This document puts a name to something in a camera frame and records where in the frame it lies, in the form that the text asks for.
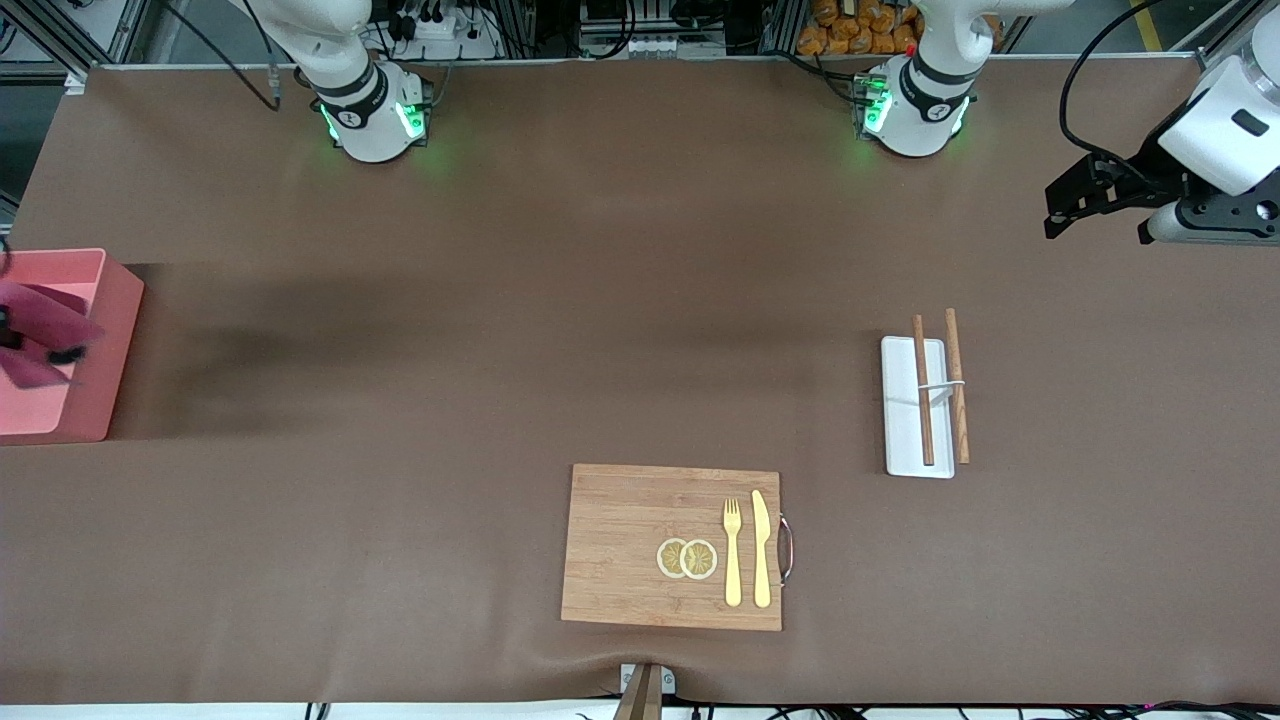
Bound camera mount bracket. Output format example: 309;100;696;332
612;662;679;720

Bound orange snack packets pile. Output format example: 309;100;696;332
798;0;1001;56

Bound aluminium frame rail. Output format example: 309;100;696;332
1170;0;1280;81

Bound yellow plastic fork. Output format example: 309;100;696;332
722;497;744;608

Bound yellow plastic knife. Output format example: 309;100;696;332
750;489;774;609

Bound white rectangular tray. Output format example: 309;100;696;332
880;308;973;479

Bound pink plastic bin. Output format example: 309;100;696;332
0;248;146;446

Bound wooden cutting board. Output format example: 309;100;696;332
560;463;796;633

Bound white power strip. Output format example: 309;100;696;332
582;33;691;59
385;10;501;61

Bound dark red cloth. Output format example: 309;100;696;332
0;280;106;389

